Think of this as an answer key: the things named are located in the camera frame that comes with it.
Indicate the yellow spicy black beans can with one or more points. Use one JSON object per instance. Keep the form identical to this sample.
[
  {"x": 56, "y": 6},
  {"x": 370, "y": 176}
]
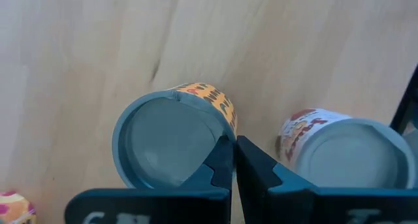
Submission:
[{"x": 170, "y": 142}]

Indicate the black table frame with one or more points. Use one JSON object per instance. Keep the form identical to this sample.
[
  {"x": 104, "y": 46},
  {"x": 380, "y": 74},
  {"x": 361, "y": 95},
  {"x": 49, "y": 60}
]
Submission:
[{"x": 406, "y": 100}]

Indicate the white red salmon can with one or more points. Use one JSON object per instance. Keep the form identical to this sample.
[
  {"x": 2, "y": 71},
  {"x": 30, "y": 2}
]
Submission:
[{"x": 349, "y": 155}]

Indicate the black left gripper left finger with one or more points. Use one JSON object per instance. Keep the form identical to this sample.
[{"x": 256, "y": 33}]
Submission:
[{"x": 183, "y": 206}]

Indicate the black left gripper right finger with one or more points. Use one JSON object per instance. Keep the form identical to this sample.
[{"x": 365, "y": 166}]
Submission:
[{"x": 294, "y": 206}]

